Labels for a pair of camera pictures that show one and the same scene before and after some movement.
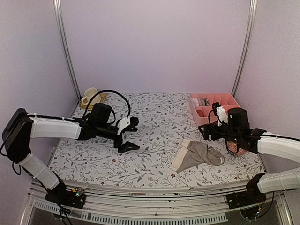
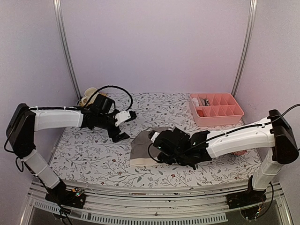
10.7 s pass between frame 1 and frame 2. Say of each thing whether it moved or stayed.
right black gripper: moved
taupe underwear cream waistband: moved
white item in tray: stayed
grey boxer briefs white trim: stayed
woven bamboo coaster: stayed
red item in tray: stayed
